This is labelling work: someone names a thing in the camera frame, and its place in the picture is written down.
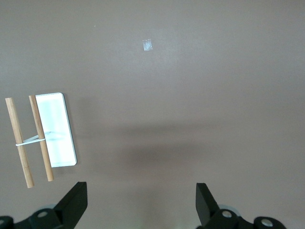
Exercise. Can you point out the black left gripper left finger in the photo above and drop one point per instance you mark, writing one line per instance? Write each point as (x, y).
(71, 205)

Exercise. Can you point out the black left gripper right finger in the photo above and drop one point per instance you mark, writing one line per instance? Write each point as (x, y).
(206, 207)

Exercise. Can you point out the clear tape patch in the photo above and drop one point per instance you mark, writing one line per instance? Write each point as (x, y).
(147, 45)

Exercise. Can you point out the white rack base tray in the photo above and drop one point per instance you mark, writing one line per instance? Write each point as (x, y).
(58, 119)

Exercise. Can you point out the wooden rack rod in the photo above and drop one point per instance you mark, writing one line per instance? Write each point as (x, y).
(19, 140)

